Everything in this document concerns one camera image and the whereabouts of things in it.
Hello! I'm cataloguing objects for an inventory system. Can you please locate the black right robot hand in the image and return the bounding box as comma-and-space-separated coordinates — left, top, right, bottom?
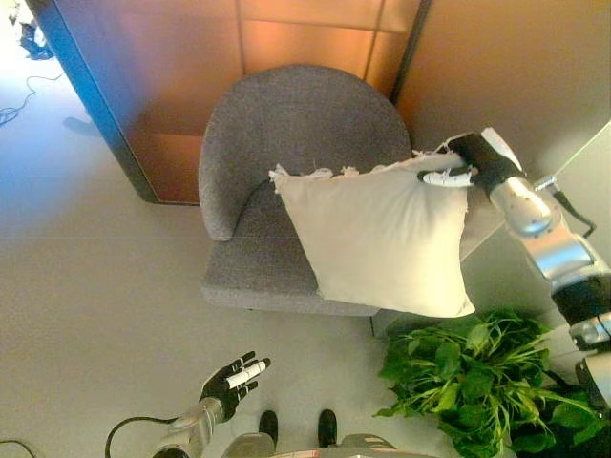
416, 126, 524, 193

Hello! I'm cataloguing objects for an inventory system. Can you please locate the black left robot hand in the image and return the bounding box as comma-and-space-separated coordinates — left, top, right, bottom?
198, 350, 272, 424

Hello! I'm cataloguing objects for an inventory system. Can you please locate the beige fringed pillow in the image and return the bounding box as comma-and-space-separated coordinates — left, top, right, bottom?
267, 148, 477, 319

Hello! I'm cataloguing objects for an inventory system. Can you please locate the silver right robot leg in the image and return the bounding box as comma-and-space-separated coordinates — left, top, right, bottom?
316, 408, 397, 458

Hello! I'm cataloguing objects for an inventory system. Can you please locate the grey fabric armchair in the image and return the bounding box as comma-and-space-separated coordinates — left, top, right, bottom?
197, 64, 414, 318

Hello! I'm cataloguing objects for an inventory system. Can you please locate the green leafy potted plant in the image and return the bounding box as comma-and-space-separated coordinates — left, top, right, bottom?
372, 308, 611, 458

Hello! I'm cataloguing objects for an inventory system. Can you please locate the dark clutter pile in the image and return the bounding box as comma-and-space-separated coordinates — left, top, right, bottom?
6, 0, 54, 61

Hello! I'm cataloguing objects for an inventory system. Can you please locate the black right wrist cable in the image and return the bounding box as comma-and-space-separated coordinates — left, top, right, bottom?
534, 175, 598, 238

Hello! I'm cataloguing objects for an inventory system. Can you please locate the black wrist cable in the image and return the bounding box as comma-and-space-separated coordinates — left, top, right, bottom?
104, 415, 179, 458
534, 175, 598, 238

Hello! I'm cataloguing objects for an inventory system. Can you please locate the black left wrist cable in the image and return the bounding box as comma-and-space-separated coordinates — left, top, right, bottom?
104, 415, 179, 458

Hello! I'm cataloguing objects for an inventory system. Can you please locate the thin black floor cable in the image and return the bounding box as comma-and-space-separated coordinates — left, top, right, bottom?
0, 438, 37, 458

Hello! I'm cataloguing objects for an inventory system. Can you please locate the brown wooden wall panel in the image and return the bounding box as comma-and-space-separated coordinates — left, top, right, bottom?
24, 0, 433, 206

